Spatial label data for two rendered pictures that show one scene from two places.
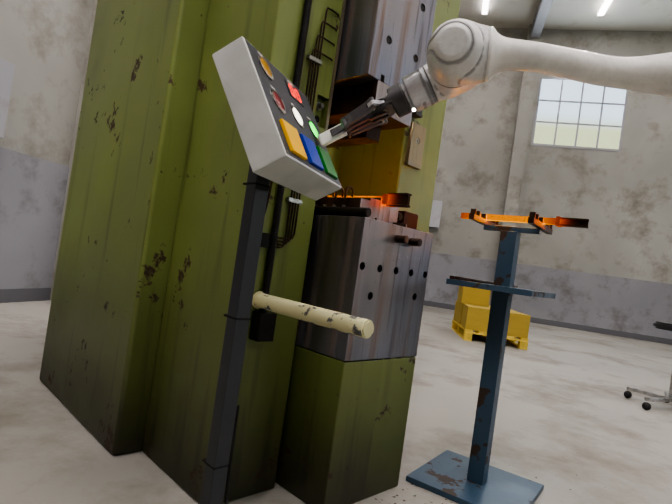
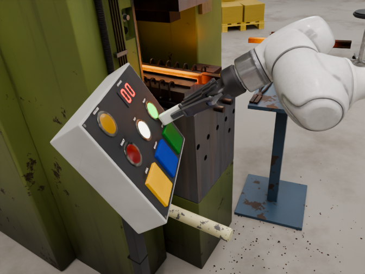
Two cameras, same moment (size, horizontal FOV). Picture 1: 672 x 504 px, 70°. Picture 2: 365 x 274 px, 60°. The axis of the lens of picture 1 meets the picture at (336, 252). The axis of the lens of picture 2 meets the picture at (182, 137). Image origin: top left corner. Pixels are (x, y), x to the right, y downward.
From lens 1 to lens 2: 0.85 m
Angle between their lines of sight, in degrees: 34
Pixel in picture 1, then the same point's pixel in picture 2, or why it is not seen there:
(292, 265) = not seen: hidden behind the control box
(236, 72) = (87, 160)
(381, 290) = (211, 147)
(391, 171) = (188, 22)
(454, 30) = (324, 110)
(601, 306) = not seen: outside the picture
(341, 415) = not seen: hidden behind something
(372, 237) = (200, 123)
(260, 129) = (134, 206)
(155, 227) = (16, 147)
